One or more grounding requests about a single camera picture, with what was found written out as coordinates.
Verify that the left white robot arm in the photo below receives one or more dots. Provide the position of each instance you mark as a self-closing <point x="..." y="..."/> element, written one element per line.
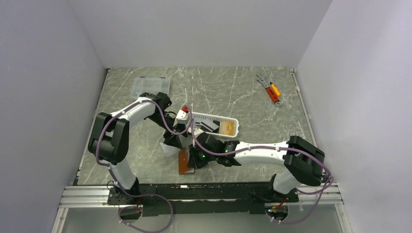
<point x="109" y="140"/>

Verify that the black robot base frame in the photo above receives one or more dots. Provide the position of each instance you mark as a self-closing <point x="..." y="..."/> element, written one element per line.
<point x="203" y="198"/>

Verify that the yellow handled screwdriver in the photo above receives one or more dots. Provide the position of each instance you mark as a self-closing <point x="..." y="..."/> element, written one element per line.
<point x="274" y="88"/>

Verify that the red adjustable wrench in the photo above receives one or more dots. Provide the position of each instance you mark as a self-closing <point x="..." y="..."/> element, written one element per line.
<point x="273" y="96"/>

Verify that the brown leather card holder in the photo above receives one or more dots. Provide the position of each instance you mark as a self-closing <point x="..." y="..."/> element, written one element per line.
<point x="183" y="160"/>

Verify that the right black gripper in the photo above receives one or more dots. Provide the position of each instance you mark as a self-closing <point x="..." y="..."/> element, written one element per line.
<point x="194" y="162"/>

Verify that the clear plastic organizer box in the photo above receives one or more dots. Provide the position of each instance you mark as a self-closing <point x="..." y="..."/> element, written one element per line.
<point x="150" y="85"/>

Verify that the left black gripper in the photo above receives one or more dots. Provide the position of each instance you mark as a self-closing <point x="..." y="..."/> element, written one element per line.
<point x="172" y="140"/>

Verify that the white plastic basket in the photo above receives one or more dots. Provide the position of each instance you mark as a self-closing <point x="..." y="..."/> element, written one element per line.
<point x="220" y="119"/>

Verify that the clear plastic card sleeve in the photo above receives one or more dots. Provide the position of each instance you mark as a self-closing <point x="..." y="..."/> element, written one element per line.
<point x="169" y="150"/>

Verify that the white striped card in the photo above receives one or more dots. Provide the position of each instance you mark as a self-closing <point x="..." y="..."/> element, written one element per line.
<point x="207" y="125"/>

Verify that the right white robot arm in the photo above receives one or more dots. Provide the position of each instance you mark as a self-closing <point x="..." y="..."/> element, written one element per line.
<point x="303" y="162"/>

